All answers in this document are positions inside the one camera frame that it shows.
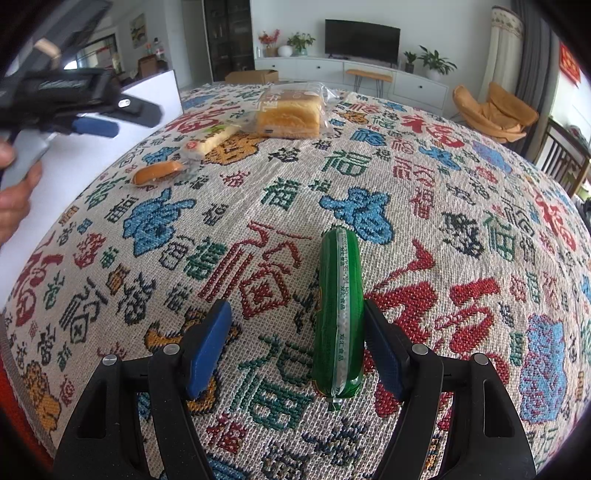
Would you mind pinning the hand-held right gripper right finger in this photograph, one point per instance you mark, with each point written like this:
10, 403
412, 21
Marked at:
385, 355

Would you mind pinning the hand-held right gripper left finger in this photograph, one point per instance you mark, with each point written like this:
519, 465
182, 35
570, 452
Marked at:
210, 350

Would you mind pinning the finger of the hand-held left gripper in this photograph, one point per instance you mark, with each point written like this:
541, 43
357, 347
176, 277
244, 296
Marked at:
97, 128
141, 113

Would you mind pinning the orange bun packet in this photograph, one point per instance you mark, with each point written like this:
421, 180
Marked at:
157, 173

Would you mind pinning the green snack box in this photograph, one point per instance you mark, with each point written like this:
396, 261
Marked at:
334, 314

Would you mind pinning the cream snack packet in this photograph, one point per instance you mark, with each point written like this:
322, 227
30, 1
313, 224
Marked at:
212, 141

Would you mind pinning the bagged bread loaf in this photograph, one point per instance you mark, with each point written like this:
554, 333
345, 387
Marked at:
288, 113

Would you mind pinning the person's left hand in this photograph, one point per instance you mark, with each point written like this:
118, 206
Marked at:
14, 207

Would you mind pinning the dark glass cabinet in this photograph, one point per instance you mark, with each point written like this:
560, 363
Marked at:
228, 39

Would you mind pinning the cardboard box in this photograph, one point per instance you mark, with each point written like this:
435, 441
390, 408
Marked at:
251, 76

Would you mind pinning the red flower plant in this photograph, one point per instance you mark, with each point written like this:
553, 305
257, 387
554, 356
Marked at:
269, 40

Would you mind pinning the printed woven blanket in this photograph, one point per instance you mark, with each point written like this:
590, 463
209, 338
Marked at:
295, 207

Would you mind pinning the green plant in white vase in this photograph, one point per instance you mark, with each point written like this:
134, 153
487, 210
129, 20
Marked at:
301, 44

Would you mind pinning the white low cabinet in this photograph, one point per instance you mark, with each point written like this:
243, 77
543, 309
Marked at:
318, 69

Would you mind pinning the wooden stool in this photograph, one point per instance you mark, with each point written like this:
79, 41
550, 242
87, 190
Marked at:
369, 75

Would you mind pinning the black television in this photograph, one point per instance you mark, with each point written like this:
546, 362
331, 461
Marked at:
362, 40

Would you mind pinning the orange lounge chair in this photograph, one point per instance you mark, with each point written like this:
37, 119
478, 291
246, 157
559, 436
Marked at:
494, 113

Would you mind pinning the wooden chair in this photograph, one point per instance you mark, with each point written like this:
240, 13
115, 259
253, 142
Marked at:
561, 152

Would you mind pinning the small potted plant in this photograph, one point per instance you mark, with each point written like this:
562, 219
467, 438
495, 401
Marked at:
409, 61

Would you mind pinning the large leafy potted plant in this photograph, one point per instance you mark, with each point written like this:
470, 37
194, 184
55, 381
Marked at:
434, 62

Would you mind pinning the grey curtain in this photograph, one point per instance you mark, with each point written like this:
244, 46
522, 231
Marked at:
538, 69

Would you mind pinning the cream sheer curtain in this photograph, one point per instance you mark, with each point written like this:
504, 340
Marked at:
505, 50

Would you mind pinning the framed wall picture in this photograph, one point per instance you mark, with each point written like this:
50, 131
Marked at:
137, 31

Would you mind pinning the red wall hanging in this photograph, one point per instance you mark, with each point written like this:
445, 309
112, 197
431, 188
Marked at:
570, 64

